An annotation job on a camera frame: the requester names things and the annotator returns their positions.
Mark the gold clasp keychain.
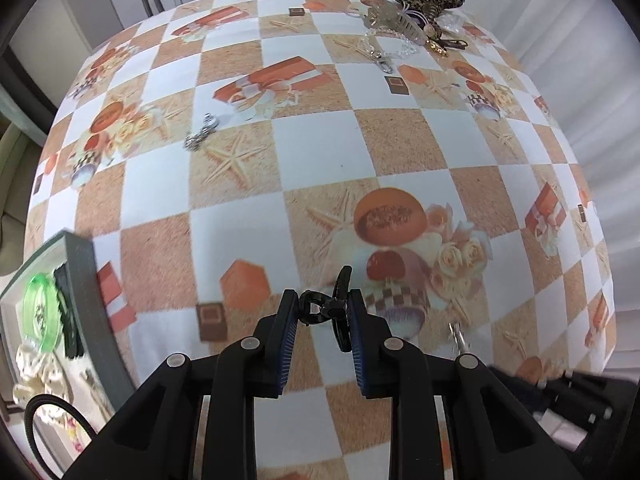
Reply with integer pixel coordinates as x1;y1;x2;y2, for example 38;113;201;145
425;35;468;58

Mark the translucent claw hair clip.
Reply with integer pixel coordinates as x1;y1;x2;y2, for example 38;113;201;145
362;0;426;43

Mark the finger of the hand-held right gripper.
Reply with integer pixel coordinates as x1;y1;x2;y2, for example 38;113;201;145
487;365;548;416

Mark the beige sofa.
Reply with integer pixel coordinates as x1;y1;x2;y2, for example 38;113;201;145
0;120;51;271

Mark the green plastic bangle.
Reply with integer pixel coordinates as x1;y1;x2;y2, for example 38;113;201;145
21;272;63;356

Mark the black cable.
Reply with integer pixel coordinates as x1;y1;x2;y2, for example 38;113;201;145
22;394;101;480

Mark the white polka dot scrunchie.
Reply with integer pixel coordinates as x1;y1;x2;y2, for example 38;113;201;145
11;342;76;431

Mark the grey rimmed white tray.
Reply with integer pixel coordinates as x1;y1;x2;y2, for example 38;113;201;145
0;229;137;480

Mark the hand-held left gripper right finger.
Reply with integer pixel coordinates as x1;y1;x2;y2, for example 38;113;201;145
347;287;583;480

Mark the small silver earring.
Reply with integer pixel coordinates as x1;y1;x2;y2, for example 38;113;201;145
447;322;473;358

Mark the clear bead keychain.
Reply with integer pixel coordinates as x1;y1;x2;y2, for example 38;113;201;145
362;30;421;73

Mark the black claw hair clip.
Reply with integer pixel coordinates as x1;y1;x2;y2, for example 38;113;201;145
298;266;353;353

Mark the silver chain trinket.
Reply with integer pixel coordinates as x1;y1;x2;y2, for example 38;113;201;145
185;114;221;151

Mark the black rectangular hair clip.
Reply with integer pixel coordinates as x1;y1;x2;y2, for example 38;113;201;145
54;262;86;361

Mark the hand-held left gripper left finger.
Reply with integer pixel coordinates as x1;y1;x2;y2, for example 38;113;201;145
62;287;301;480

